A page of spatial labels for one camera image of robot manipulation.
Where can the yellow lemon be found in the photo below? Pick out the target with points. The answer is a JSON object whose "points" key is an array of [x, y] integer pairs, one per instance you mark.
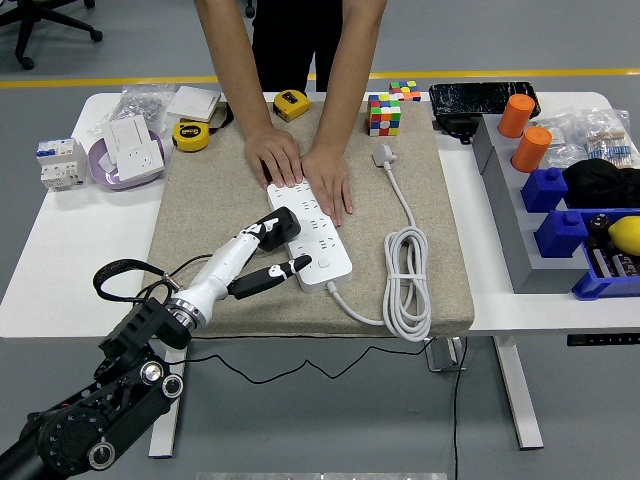
{"points": [[625, 234]]}

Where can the beige fabric mat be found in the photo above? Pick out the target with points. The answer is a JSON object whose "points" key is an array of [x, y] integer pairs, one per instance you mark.
{"points": [[370, 225]]}

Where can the black desk control panel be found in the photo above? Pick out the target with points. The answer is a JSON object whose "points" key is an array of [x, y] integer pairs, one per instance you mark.
{"points": [[602, 340]]}

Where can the white power strip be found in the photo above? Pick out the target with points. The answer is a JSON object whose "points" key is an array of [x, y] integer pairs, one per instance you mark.
{"points": [[325, 277]]}

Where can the black cracked tray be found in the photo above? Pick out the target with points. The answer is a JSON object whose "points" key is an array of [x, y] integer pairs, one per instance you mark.
{"points": [[470, 100]]}

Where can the person's right hand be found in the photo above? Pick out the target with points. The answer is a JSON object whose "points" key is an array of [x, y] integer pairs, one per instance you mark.
{"points": [[274, 157]]}

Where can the black plug adapter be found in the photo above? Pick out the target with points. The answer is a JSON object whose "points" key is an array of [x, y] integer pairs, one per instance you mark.
{"points": [[285, 225]]}

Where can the clear bag of resistors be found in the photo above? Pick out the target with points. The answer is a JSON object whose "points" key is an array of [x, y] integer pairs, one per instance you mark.
{"points": [[607, 140]]}

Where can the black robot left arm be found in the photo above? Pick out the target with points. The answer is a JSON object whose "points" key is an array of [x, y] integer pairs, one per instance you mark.
{"points": [[135, 325]]}

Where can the blue plastic bin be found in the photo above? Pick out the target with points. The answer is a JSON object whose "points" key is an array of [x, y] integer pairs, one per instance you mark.
{"points": [[600, 287]]}

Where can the black cloth bundle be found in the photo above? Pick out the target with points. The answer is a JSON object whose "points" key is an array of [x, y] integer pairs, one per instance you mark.
{"points": [[600, 185]]}

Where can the large colourful puzzle cube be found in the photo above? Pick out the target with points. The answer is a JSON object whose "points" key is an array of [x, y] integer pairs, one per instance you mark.
{"points": [[384, 117]]}

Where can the clear plastic bag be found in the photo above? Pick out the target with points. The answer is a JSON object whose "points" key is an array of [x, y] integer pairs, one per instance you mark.
{"points": [[562, 132]]}

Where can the white wall switch panel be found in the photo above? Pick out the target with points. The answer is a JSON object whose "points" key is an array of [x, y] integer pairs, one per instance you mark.
{"points": [[127, 131]]}

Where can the person's left hand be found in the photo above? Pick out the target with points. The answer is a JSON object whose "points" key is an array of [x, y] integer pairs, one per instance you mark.
{"points": [[328, 182]]}

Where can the person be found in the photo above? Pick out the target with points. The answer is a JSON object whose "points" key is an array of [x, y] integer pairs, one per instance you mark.
{"points": [[290, 45]]}

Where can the white wall socket panel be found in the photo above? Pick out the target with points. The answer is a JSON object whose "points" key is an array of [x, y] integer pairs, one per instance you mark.
{"points": [[137, 160]]}

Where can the black office chair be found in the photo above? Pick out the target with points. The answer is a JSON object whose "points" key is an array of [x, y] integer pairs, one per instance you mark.
{"points": [[25, 62]]}

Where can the grey stepped block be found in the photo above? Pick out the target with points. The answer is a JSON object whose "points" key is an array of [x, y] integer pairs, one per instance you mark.
{"points": [[515, 220]]}

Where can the blue block with knob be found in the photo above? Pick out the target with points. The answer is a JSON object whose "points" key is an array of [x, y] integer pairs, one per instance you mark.
{"points": [[544, 192], [560, 237]]}

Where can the purple bowl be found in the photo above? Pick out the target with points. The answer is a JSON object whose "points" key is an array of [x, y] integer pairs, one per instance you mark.
{"points": [[115, 184]]}

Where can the black power brick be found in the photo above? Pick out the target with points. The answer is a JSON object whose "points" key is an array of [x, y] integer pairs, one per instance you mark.
{"points": [[455, 127]]}

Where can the orange cylinder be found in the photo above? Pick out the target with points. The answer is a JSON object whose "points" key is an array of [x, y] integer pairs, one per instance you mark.
{"points": [[515, 117], [530, 150]]}

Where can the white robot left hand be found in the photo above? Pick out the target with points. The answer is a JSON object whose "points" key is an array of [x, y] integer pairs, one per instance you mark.
{"points": [[220, 265]]}

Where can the clear bag of screws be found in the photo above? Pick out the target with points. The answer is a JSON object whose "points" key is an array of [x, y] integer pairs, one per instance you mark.
{"points": [[140, 102]]}

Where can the silver metal bracket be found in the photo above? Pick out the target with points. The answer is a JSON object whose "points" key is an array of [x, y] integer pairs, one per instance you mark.
{"points": [[442, 357]]}

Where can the white flat switch box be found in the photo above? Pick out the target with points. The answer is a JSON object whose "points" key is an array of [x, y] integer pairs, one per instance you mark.
{"points": [[192, 102]]}

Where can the small colourful puzzle cube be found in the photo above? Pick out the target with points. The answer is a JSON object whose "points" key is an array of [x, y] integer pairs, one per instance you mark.
{"points": [[405, 91]]}

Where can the white circuit breaker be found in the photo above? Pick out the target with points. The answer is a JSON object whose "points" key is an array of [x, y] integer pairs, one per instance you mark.
{"points": [[60, 164]]}

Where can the white table leg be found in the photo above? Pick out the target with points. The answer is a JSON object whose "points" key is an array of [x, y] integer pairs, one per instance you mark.
{"points": [[520, 400], [165, 447]]}

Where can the dark round knob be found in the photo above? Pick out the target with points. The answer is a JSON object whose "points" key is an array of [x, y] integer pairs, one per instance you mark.
{"points": [[598, 223]]}

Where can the person's right forearm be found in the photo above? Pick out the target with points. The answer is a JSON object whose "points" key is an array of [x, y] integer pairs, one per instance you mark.
{"points": [[232, 60]]}

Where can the person's left forearm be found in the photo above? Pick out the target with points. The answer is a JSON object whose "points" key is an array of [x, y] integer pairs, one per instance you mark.
{"points": [[355, 60]]}

